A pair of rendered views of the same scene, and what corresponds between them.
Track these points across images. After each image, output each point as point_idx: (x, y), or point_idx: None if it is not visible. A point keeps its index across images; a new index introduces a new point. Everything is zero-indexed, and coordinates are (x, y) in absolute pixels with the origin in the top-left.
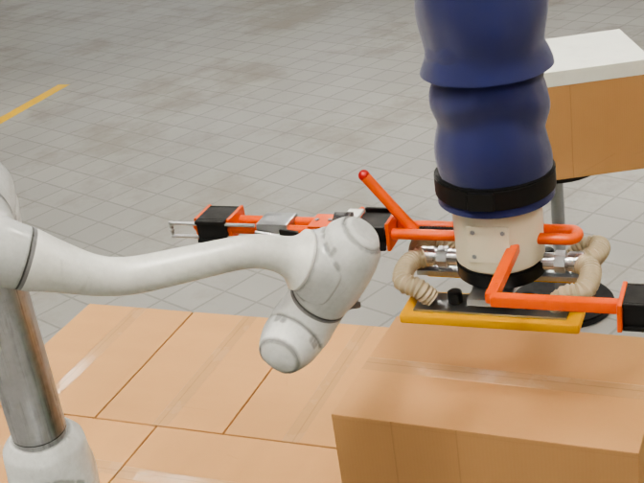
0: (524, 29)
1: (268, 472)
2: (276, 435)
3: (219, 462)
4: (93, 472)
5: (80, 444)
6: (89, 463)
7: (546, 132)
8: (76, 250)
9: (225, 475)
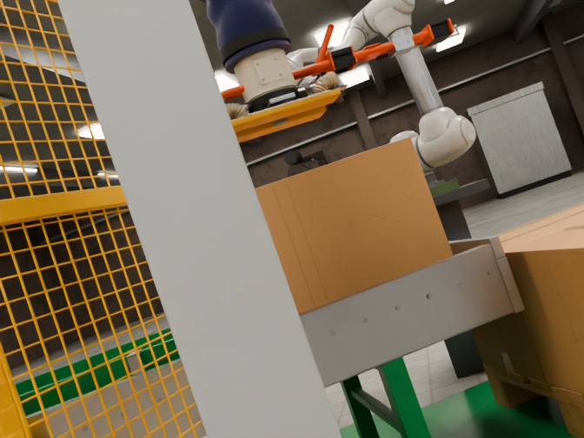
0: None
1: (535, 232)
2: (575, 224)
3: (576, 217)
4: (425, 138)
5: (421, 122)
6: (424, 133)
7: (218, 29)
8: (342, 39)
9: (557, 222)
